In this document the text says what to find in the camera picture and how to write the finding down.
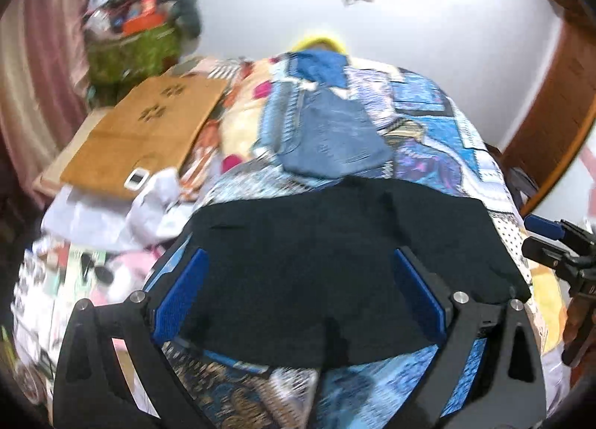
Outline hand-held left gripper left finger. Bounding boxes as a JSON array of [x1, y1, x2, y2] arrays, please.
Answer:
[[52, 231, 210, 429]]

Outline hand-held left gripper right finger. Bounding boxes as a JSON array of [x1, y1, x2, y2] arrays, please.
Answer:
[[392, 247, 545, 429]]

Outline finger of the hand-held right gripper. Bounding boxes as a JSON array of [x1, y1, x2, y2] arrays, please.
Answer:
[[520, 236, 574, 274], [524, 214, 568, 242]]

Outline black pants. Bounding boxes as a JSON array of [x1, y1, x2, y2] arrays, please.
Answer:
[[179, 177, 532, 371]]

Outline person's right hand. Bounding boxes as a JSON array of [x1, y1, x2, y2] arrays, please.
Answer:
[[561, 292, 596, 367]]

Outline pink cloth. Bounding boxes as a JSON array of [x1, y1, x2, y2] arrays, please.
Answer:
[[92, 250, 161, 305]]

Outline white plastic bag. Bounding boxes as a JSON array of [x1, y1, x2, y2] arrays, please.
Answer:
[[42, 168, 199, 253]]

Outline brown wooden door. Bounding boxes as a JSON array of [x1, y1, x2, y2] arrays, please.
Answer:
[[500, 15, 596, 218]]

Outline small white device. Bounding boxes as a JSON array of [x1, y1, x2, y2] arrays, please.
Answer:
[[124, 168, 150, 191]]

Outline printed paper sheets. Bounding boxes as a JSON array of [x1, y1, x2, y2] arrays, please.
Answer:
[[12, 243, 115, 411]]

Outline blue patchwork blanket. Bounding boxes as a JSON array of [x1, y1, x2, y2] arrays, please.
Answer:
[[144, 51, 534, 429]]

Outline brown wooden board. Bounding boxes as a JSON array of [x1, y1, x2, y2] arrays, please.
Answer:
[[60, 75, 231, 201]]

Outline floral peach bedsheet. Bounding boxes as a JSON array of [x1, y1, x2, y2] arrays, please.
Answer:
[[184, 57, 280, 201]]

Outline blue jeans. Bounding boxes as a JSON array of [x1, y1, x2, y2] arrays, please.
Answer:
[[275, 85, 394, 178]]

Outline light wooden board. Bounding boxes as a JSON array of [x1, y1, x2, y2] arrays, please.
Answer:
[[32, 108, 94, 194]]

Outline green patterned storage bag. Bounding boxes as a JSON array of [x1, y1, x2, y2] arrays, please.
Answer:
[[86, 22, 182, 88]]

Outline yellow foam tube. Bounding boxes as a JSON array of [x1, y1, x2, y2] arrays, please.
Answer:
[[289, 35, 348, 55]]

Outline striped pink curtain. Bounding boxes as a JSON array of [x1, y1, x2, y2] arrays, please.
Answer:
[[0, 0, 112, 199]]

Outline orange box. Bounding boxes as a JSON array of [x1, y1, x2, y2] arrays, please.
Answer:
[[122, 12, 167, 35]]

